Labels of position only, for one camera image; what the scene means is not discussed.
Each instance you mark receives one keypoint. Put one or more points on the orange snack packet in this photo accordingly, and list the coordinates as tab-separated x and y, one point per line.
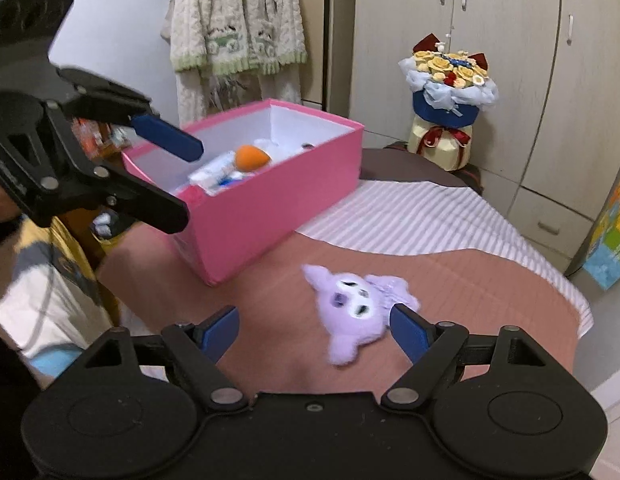
97	142

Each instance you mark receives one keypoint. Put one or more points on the white blue packet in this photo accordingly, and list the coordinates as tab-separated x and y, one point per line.
212	172

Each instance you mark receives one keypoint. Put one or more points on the colourful gift bag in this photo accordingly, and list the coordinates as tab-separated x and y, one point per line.
610	245

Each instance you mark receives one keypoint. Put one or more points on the cream knitted cardigan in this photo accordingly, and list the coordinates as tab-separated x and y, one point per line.
224	10
239	95

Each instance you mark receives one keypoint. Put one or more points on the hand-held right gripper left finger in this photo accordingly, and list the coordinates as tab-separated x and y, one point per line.
222	329

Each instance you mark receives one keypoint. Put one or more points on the person's yellow white shirt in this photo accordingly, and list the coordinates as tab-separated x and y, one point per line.
44	300

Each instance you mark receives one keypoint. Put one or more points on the orange ball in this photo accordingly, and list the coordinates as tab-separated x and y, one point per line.
250	158

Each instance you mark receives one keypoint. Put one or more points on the person's left hand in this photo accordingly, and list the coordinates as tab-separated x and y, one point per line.
2	205

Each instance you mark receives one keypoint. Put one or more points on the pink cardboard box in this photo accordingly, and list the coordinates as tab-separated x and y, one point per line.
270	210

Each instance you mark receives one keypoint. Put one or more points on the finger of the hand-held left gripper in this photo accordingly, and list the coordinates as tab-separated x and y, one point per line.
169	137
139	200

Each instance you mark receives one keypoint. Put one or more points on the yellow flower bouquet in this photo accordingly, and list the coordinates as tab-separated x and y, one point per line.
440	110

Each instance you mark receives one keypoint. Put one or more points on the beige wardrobe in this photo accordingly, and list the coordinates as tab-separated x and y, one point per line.
515	10

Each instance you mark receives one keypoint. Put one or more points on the purple plush toy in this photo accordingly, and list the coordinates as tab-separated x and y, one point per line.
350	310

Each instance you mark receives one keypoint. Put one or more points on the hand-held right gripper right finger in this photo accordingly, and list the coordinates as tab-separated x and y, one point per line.
407	332

